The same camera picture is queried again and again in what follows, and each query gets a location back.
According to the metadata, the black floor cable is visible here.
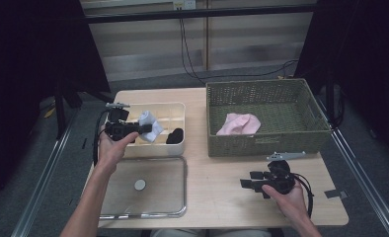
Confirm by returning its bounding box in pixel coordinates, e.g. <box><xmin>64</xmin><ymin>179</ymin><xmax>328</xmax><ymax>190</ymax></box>
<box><xmin>195</xmin><ymin>58</ymin><xmax>299</xmax><ymax>82</ymax></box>

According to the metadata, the black sock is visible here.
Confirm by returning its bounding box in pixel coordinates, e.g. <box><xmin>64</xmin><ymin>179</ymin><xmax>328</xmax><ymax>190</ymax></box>
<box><xmin>165</xmin><ymin>127</ymin><xmax>185</xmax><ymax>145</ymax></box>

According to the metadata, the black curtain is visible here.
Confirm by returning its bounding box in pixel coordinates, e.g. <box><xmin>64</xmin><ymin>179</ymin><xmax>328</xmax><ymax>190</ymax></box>
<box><xmin>293</xmin><ymin>0</ymin><xmax>389</xmax><ymax>167</ymax></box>
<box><xmin>0</xmin><ymin>0</ymin><xmax>112</xmax><ymax>210</ymax></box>

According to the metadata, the black wall cable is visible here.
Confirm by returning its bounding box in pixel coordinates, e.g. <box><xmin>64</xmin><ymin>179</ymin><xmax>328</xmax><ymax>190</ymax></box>
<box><xmin>178</xmin><ymin>8</ymin><xmax>207</xmax><ymax>85</ymax></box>

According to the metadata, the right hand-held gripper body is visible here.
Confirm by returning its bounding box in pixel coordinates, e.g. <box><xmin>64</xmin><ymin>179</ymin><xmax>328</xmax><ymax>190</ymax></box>
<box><xmin>255</xmin><ymin>151</ymin><xmax>307</xmax><ymax>200</ymax></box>

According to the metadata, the green woven basket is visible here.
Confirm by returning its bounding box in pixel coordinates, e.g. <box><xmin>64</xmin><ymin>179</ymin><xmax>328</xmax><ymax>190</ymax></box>
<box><xmin>205</xmin><ymin>78</ymin><xmax>333</xmax><ymax>158</ymax></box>

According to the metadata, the clear plastic lid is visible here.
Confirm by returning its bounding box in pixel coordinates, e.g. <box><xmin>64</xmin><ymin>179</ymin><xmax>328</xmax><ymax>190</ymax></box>
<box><xmin>98</xmin><ymin>155</ymin><xmax>188</xmax><ymax>220</ymax></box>

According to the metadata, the person's left hand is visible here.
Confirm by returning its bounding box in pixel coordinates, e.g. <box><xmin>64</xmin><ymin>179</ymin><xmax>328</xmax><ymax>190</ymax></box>
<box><xmin>98</xmin><ymin>126</ymin><xmax>140</xmax><ymax>173</ymax></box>

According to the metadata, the right hand-held gripper cable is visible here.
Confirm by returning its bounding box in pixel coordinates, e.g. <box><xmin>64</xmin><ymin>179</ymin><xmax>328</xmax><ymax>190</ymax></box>
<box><xmin>292</xmin><ymin>172</ymin><xmax>315</xmax><ymax>218</ymax></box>

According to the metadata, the metal floor rail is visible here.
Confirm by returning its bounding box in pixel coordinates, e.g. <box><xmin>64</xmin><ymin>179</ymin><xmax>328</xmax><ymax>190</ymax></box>
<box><xmin>314</xmin><ymin>95</ymin><xmax>389</xmax><ymax>237</ymax></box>
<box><xmin>10</xmin><ymin>108</ymin><xmax>82</xmax><ymax>237</ymax></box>

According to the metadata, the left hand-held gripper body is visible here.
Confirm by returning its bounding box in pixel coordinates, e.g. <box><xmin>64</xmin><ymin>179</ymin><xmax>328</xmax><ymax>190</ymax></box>
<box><xmin>104</xmin><ymin>102</ymin><xmax>141</xmax><ymax>142</ymax></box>

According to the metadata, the black metal stand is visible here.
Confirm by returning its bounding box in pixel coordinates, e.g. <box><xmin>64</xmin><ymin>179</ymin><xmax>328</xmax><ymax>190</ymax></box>
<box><xmin>52</xmin><ymin>77</ymin><xmax>117</xmax><ymax>141</ymax></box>
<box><xmin>324</xmin><ymin>73</ymin><xmax>347</xmax><ymax>128</ymax></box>

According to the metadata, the cream divided storage box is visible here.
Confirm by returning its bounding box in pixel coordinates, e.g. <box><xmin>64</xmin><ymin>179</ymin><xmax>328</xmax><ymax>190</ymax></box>
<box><xmin>97</xmin><ymin>102</ymin><xmax>187</xmax><ymax>158</ymax></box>

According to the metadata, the white wall socket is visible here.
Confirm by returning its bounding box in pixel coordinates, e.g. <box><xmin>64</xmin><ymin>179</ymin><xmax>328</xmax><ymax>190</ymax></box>
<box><xmin>172</xmin><ymin>0</ymin><xmax>196</xmax><ymax>11</ymax></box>

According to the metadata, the left hand-held gripper cable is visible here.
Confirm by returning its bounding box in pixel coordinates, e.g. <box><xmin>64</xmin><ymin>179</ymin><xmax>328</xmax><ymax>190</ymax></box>
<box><xmin>92</xmin><ymin>109</ymin><xmax>111</xmax><ymax>166</ymax></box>

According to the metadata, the hand-held gripper cable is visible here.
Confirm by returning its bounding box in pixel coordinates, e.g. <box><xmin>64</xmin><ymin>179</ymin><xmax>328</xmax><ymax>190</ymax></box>
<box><xmin>92</xmin><ymin>109</ymin><xmax>111</xmax><ymax>166</ymax></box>
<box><xmin>292</xmin><ymin>172</ymin><xmax>315</xmax><ymax>218</ymax></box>

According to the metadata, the pink sock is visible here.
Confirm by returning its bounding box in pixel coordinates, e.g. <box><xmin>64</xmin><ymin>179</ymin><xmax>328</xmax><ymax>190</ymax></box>
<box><xmin>215</xmin><ymin>115</ymin><xmax>255</xmax><ymax>137</ymax></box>
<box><xmin>225</xmin><ymin>113</ymin><xmax>262</xmax><ymax>135</ymax></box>

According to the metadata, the black horizontal bar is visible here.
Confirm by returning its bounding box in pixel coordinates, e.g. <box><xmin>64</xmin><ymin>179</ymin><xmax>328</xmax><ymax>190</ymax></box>
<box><xmin>83</xmin><ymin>3</ymin><xmax>319</xmax><ymax>24</ymax></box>

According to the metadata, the person's right hand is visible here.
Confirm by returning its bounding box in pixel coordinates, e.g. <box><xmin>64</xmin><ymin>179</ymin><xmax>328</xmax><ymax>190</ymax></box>
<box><xmin>261</xmin><ymin>179</ymin><xmax>306</xmax><ymax>221</ymax></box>

